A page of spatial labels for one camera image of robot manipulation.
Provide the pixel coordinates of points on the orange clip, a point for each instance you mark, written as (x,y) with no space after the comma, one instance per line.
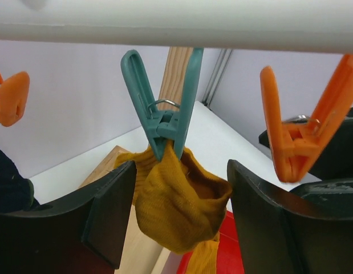
(13,97)
(295,147)

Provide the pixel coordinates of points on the red plastic tray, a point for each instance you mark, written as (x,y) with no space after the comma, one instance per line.
(220,255)

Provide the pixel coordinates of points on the orange clip right of middle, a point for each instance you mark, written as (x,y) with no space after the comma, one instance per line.
(295,147)

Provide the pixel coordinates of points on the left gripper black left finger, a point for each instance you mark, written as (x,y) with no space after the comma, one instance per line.
(82,232)

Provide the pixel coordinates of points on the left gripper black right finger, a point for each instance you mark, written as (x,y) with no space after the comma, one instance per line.
(308,229)

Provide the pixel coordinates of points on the wooden hanger rack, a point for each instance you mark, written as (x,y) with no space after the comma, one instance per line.
(161,185)

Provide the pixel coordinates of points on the white plastic sock hanger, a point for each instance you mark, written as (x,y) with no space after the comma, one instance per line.
(313,26)

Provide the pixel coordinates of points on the orange clip left inner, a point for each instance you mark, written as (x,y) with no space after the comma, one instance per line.
(13,97)

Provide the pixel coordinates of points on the dark navy santa sock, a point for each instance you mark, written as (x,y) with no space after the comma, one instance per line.
(16,192)

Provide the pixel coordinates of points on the mustard sock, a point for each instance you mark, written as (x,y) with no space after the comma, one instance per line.
(178,203)

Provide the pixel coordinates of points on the teal clip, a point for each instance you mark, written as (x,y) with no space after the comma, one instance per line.
(162,119)

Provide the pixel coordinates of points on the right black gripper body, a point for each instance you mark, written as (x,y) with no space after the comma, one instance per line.
(336,160)

